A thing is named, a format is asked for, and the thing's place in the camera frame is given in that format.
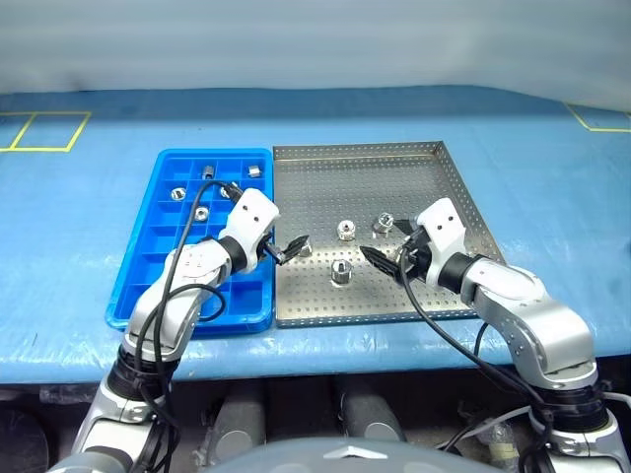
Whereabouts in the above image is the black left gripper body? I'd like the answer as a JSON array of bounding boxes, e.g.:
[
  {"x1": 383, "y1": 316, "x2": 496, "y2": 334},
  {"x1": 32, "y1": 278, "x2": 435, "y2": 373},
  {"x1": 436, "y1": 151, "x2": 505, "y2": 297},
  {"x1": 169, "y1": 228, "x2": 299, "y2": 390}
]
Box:
[{"x1": 254, "y1": 231, "x2": 277, "y2": 263}]

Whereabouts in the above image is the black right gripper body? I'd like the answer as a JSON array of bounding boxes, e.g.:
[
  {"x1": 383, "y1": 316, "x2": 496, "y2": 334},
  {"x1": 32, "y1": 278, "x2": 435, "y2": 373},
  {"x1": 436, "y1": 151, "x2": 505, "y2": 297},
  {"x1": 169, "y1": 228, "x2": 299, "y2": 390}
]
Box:
[{"x1": 393, "y1": 227, "x2": 433, "y2": 285}]

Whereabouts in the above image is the metal nut front tray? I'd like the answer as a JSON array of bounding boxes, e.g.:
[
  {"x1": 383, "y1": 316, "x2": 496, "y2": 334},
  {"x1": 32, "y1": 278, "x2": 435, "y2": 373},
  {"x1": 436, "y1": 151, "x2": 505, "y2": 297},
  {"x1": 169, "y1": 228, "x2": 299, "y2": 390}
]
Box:
[{"x1": 329, "y1": 258, "x2": 354, "y2": 286}]

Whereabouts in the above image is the blue compartment tray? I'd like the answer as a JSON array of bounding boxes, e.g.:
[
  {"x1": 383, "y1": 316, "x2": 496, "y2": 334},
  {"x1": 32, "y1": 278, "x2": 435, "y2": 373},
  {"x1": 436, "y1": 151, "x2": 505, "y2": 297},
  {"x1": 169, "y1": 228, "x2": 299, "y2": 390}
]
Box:
[{"x1": 105, "y1": 148, "x2": 276, "y2": 337}]

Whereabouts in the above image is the perforated metal tray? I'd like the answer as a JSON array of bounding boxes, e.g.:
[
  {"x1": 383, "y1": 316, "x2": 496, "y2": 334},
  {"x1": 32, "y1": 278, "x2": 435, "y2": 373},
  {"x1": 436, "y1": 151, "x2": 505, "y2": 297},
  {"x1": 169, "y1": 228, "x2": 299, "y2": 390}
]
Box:
[{"x1": 271, "y1": 140, "x2": 507, "y2": 329}]

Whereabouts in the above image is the dark rounded cylinder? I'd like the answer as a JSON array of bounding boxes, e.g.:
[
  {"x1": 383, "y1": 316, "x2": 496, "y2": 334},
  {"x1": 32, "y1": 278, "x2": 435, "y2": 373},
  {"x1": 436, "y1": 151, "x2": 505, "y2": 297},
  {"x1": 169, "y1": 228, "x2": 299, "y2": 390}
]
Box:
[
  {"x1": 339, "y1": 378, "x2": 408, "y2": 442},
  {"x1": 212, "y1": 381, "x2": 267, "y2": 464}
]

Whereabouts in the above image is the blue plastic table cover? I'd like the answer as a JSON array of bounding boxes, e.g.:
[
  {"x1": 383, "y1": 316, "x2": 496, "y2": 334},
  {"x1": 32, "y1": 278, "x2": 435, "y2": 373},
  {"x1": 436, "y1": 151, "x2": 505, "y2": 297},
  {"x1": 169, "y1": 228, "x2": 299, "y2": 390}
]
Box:
[{"x1": 0, "y1": 86, "x2": 631, "y2": 383}]

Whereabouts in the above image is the grey robot torso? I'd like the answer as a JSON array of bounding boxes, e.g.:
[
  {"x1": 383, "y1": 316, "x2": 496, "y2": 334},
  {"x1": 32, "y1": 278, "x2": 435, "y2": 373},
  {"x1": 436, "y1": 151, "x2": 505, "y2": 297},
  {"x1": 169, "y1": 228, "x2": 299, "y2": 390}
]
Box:
[{"x1": 211, "y1": 437, "x2": 494, "y2": 473}]

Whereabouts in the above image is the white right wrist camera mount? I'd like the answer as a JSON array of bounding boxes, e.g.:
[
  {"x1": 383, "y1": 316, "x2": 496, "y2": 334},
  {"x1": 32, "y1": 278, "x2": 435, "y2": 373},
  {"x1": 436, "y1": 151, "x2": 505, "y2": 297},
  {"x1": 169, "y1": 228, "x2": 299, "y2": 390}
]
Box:
[{"x1": 415, "y1": 196, "x2": 468, "y2": 286}]

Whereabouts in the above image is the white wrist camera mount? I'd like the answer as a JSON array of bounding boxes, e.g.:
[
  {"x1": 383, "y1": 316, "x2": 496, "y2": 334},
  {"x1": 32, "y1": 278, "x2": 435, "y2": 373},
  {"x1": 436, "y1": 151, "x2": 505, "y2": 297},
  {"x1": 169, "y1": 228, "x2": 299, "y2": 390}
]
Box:
[
  {"x1": 225, "y1": 188, "x2": 281, "y2": 271},
  {"x1": 415, "y1": 196, "x2": 468, "y2": 286}
]

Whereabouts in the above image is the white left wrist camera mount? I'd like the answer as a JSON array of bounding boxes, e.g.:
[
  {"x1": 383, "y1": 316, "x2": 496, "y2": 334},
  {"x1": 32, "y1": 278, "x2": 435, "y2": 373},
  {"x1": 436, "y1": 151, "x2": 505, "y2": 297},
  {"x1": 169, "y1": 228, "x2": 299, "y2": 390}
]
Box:
[{"x1": 225, "y1": 188, "x2": 281, "y2": 271}]

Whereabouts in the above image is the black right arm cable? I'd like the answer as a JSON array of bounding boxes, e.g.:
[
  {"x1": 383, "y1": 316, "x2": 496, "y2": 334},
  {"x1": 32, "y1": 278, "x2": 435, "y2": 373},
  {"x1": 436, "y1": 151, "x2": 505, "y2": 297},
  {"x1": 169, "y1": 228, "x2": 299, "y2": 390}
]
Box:
[{"x1": 397, "y1": 245, "x2": 558, "y2": 473}]

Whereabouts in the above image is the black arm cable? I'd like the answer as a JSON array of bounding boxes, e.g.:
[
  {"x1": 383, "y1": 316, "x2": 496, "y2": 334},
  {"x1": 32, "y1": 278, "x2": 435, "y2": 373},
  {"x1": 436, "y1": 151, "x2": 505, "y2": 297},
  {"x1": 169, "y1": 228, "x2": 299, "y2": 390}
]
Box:
[
  {"x1": 132, "y1": 180, "x2": 244, "y2": 473},
  {"x1": 397, "y1": 245, "x2": 558, "y2": 473}
]

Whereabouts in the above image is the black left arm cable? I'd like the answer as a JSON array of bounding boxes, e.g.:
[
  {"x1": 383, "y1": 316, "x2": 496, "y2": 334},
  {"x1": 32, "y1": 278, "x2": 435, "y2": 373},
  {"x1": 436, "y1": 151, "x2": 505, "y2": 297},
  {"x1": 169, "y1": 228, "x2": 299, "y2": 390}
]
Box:
[{"x1": 132, "y1": 180, "x2": 244, "y2": 473}]

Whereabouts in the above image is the white cable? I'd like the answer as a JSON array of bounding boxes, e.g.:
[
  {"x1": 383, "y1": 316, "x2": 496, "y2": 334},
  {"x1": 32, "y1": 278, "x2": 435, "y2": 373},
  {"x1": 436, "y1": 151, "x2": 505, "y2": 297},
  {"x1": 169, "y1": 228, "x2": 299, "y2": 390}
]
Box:
[{"x1": 436, "y1": 391, "x2": 631, "y2": 452}]

